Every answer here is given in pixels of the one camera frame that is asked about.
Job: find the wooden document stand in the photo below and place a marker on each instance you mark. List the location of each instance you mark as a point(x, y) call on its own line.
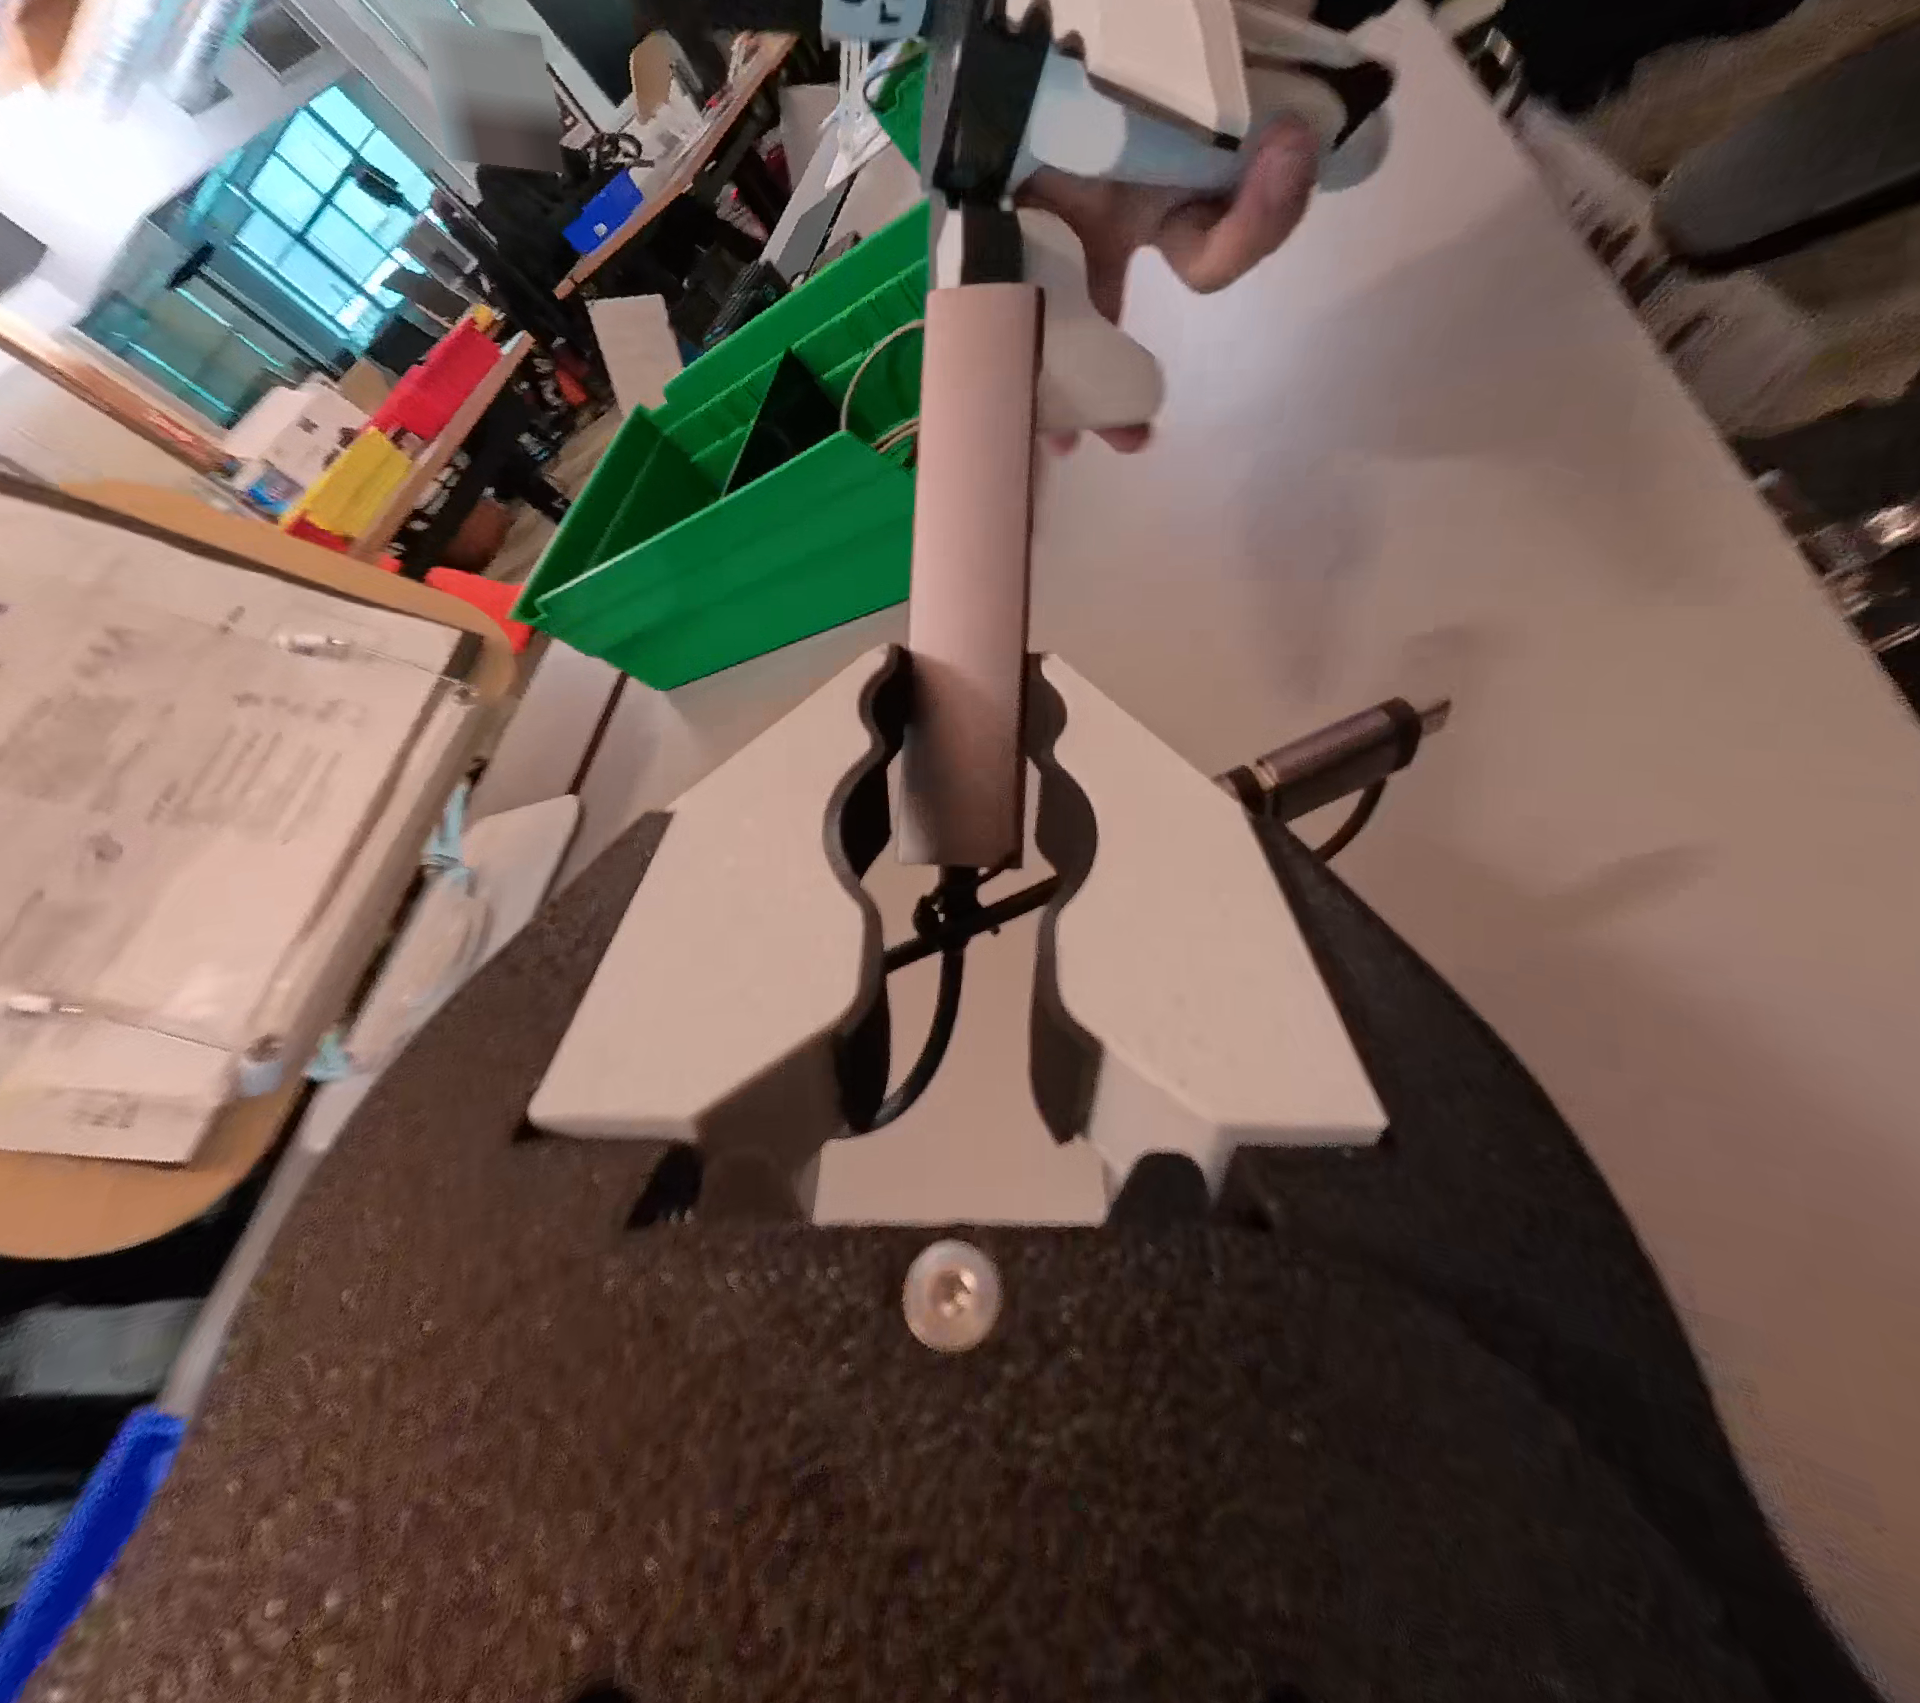
point(195, 759)

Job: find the grey USB hub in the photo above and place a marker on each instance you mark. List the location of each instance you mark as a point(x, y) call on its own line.
point(975, 535)

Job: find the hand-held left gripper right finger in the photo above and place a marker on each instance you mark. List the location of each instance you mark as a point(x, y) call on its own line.
point(1215, 984)

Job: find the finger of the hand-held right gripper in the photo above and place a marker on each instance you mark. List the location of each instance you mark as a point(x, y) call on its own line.
point(990, 129)

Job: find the red plastic bin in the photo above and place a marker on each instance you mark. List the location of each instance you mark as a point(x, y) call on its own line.
point(442, 369)

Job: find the person's right hand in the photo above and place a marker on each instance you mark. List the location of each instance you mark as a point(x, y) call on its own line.
point(1244, 219)

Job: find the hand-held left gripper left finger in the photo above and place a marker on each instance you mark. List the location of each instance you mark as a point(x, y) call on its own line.
point(705, 984)

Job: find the yellow plastic bin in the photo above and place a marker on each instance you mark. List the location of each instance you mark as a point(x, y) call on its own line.
point(353, 485)

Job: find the green plastic bin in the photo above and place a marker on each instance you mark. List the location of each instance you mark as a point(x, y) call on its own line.
point(720, 579)

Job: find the orange floor marker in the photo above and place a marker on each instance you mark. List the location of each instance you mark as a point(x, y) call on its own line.
point(480, 607)

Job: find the white printed box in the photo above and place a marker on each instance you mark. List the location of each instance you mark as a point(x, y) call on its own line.
point(300, 429)

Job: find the white cardboard box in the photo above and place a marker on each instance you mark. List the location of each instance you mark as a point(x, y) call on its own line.
point(639, 351)

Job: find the grey desk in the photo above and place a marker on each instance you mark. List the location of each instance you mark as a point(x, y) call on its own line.
point(1424, 609)

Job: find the black bin divider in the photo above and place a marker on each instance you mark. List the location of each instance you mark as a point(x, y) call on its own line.
point(781, 429)

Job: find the blue plastic bin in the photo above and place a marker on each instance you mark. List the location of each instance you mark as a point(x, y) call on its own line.
point(600, 211)
point(75, 1554)

